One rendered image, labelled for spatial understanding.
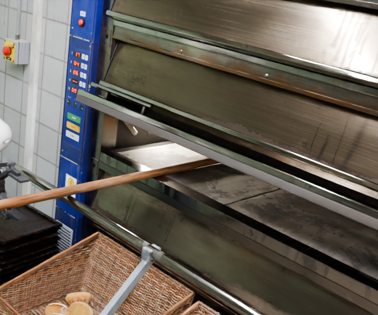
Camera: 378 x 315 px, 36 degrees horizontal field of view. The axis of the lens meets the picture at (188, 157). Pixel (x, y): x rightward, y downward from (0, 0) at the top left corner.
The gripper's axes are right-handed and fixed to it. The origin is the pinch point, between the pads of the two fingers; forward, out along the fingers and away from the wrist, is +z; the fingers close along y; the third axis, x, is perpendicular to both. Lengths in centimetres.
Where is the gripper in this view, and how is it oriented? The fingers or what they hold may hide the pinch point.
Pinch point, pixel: (20, 198)
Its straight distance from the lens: 182.4
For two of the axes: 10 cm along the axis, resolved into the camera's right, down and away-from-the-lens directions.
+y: -1.4, 9.4, 3.1
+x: -6.9, 1.3, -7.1
